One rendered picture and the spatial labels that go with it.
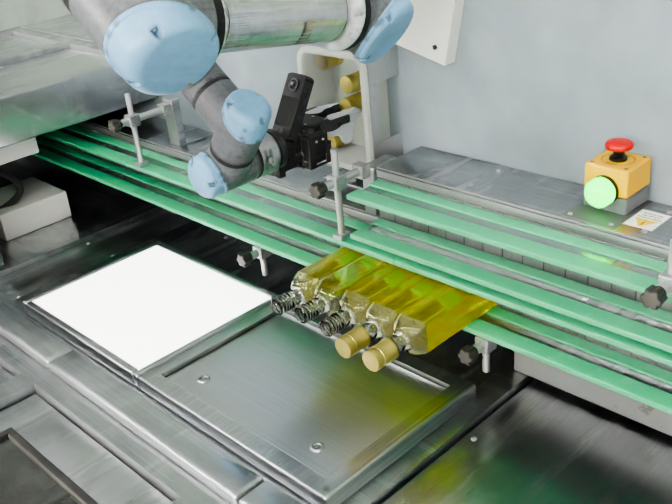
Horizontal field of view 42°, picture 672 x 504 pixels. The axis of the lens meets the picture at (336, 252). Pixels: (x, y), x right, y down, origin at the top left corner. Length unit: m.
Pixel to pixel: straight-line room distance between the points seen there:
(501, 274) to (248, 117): 0.45
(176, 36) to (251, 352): 0.73
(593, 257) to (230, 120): 0.57
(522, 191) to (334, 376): 0.43
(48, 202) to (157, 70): 1.31
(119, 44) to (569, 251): 0.67
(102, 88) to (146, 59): 1.18
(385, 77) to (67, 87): 0.84
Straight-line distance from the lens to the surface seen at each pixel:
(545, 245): 1.28
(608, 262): 1.25
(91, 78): 2.16
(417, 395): 1.42
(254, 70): 1.92
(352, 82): 1.61
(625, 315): 1.27
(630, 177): 1.31
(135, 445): 1.45
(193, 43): 1.01
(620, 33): 1.34
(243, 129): 1.35
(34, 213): 2.29
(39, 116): 2.11
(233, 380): 1.50
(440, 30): 1.49
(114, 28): 1.01
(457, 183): 1.45
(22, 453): 1.55
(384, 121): 1.61
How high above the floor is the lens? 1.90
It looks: 37 degrees down
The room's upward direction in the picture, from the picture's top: 118 degrees counter-clockwise
